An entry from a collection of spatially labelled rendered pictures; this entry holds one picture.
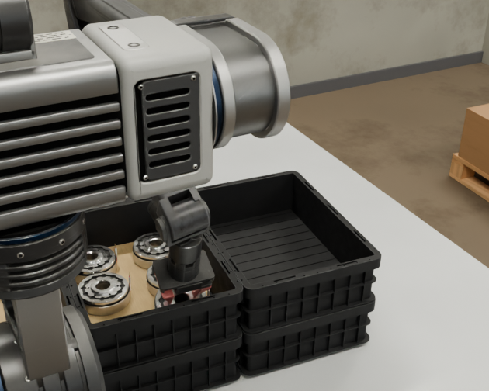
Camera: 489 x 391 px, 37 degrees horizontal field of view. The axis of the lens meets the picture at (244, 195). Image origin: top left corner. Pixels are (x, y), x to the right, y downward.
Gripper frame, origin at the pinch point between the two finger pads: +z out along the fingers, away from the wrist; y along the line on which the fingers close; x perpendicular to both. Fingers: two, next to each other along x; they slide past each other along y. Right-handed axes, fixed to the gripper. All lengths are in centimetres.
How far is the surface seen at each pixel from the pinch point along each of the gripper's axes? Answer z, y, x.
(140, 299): 7.9, 6.4, -6.3
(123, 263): 12.4, 6.7, -18.8
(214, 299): -7.1, -4.0, 6.5
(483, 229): 127, -170, -71
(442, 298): 20, -63, 6
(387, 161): 152, -163, -139
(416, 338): 16, -49, 15
